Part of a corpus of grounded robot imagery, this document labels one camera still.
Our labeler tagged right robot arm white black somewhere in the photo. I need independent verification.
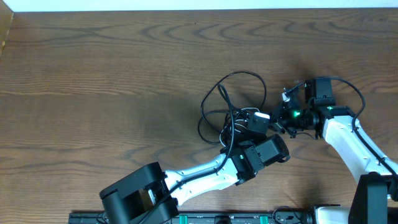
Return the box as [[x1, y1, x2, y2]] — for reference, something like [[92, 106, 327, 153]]
[[271, 77, 397, 223]]

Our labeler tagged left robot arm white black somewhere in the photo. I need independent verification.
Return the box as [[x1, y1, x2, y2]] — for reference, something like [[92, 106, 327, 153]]
[[99, 134, 290, 223]]

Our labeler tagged black USB cable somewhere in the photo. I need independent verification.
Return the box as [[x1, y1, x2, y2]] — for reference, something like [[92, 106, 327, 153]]
[[197, 71, 267, 146]]

